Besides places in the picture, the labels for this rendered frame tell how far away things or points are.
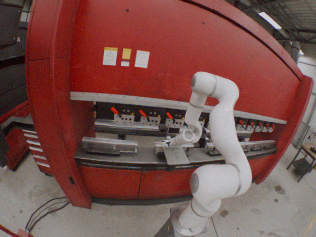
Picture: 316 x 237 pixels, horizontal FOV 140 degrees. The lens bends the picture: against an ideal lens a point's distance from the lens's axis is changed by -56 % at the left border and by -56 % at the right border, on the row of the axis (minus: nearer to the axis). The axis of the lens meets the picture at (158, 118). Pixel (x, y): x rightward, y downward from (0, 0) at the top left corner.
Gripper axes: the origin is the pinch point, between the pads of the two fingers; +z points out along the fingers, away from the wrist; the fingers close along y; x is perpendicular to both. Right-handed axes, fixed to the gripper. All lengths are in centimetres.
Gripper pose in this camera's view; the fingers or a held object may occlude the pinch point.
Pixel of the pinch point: (172, 144)
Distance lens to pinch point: 112.1
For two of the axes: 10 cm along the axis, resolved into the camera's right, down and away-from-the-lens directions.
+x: 0.1, 9.3, -3.8
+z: -2.4, 3.7, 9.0
